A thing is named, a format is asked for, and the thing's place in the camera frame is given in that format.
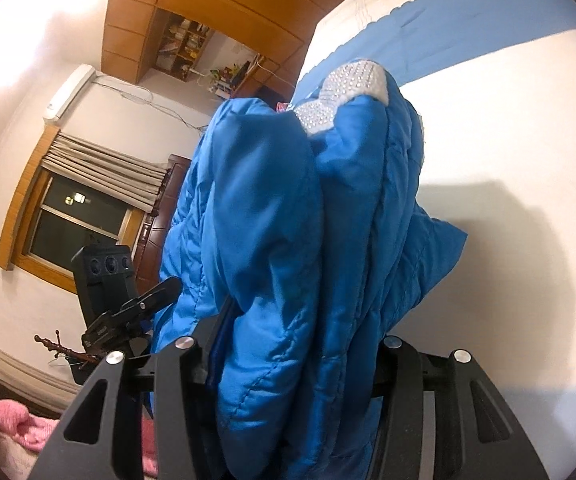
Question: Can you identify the wooden wardrobe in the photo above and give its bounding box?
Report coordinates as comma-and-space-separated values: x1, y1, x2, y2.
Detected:
102, 0, 344, 84

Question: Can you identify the wooden framed window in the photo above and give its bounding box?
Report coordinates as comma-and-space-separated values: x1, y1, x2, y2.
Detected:
0, 126, 145, 292

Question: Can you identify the dark wooden headboard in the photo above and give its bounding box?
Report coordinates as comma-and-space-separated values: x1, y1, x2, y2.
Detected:
133, 154, 190, 294

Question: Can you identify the beige window curtain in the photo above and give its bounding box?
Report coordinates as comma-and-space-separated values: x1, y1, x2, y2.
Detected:
42, 132, 167, 214

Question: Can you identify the wooden wall bookshelf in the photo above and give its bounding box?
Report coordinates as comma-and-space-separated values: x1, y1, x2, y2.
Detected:
154, 13, 214, 81

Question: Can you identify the wooden desk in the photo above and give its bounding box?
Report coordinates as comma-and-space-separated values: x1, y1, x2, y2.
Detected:
207, 54, 295, 106

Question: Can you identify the white air conditioner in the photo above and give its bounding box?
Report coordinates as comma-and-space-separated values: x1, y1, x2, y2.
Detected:
43, 64, 96, 125

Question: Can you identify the blue white bed sheet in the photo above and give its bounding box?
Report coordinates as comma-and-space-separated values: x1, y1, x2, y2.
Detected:
297, 0, 576, 479

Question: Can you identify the black camera box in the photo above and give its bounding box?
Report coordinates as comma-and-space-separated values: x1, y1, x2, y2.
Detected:
71, 245, 137, 327

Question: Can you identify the blue puffer jacket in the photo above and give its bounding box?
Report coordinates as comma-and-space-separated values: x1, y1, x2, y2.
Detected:
152, 60, 466, 479

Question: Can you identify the pink knitted cloth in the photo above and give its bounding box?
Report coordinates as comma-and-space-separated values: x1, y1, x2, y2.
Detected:
0, 398, 159, 478

